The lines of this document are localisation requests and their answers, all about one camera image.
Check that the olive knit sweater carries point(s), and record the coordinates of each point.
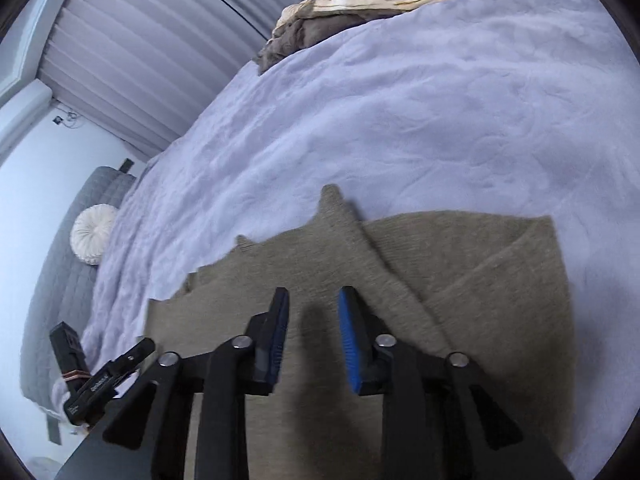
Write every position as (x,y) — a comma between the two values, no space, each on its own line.
(450,310)

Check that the wall power outlet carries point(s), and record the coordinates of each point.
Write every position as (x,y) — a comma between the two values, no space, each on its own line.
(62,120)

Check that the lavender fleece blanket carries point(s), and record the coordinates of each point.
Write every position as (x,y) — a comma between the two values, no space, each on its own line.
(400,110)

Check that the round white pleated pillow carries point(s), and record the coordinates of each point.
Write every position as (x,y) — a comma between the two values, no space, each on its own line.
(92,234)

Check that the striped beige brown blanket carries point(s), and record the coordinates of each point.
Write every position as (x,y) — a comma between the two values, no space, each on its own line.
(380,0)

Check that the grey quilted headboard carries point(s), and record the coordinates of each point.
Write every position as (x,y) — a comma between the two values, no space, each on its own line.
(55,285)

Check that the pale pleated curtain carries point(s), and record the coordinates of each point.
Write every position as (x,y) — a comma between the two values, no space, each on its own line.
(150,50)

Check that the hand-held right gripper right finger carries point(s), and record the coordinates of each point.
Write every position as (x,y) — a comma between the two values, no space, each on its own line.
(350,345)

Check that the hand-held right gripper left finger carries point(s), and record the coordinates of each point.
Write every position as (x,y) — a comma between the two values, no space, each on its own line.
(277,340)

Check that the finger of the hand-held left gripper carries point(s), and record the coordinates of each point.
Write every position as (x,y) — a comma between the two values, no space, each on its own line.
(134,352)

